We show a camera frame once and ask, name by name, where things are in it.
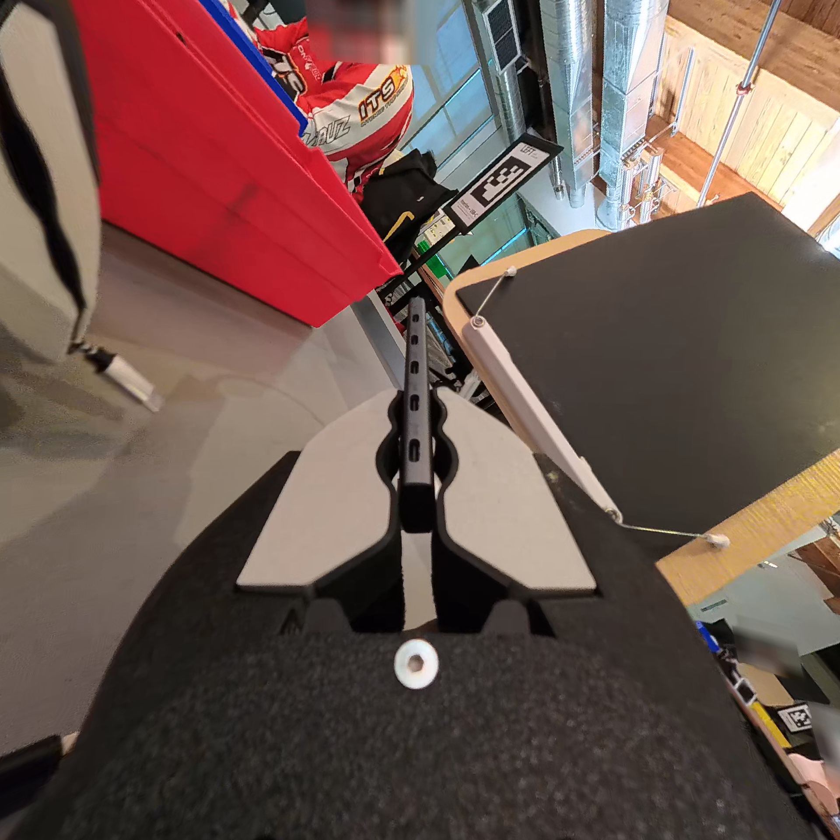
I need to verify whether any metal sprinkler pipe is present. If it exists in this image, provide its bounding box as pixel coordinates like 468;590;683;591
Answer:
696;0;785;207

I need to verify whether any black white braided usb cable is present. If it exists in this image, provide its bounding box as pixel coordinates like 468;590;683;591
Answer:
69;338;164;414

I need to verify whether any dark grey usb hub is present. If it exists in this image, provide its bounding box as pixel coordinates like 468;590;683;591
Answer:
399;297;437;534

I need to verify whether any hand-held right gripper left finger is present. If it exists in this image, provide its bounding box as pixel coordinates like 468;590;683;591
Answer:
236;388;403;632

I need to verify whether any red plastic bin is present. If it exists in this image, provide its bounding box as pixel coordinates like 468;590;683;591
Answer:
69;0;403;329

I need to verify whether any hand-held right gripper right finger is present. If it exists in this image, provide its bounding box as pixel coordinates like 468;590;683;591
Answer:
430;386;598;634

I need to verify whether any blue plastic bin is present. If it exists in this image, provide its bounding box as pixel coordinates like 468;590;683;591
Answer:
197;0;309;137

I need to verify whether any marker sign on stand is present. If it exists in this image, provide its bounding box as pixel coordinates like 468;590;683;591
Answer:
387;131;565;296

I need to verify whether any black jacket yellow stripe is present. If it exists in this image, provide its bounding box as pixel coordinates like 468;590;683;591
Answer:
360;150;460;263

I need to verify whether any ceiling vent grille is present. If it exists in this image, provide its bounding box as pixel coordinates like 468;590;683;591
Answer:
482;0;526;72

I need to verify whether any foil-wrapped ventilation duct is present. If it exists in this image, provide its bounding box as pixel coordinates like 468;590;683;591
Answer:
594;0;670;232

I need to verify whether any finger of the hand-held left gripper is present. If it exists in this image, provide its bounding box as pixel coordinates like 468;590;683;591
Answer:
0;85;86;365
0;0;102;329

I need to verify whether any round silver ventilation duct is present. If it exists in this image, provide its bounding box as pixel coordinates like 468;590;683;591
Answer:
539;0;601;210

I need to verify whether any wood-framed black board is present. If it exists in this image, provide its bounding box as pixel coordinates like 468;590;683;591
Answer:
443;193;840;608

